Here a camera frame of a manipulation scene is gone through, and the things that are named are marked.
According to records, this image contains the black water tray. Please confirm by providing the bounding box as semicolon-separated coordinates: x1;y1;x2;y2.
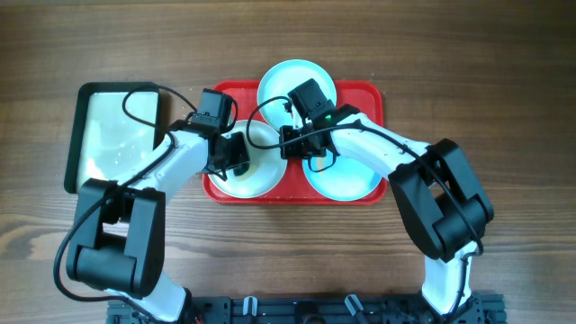
64;82;161;194

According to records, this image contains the left black cable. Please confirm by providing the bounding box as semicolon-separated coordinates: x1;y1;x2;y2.
52;84;239;302

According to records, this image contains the green yellow sponge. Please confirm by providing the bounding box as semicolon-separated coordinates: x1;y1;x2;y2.
232;163;258;179

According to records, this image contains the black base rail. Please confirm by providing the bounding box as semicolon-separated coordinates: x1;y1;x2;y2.
105;292;508;324

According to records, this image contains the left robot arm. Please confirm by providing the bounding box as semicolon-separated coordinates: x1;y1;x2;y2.
53;89;249;323

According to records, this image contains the light blue plate top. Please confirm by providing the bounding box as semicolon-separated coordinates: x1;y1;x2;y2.
256;59;337;131

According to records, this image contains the red plastic tray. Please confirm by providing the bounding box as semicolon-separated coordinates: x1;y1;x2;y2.
202;80;384;205

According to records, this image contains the white round plate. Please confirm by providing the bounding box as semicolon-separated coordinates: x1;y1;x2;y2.
208;121;287;199

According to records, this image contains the light blue plate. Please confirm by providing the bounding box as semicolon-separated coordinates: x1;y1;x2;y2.
256;59;337;131
302;150;383;202

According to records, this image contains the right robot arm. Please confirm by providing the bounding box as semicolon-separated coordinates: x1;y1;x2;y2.
280;79;494;322

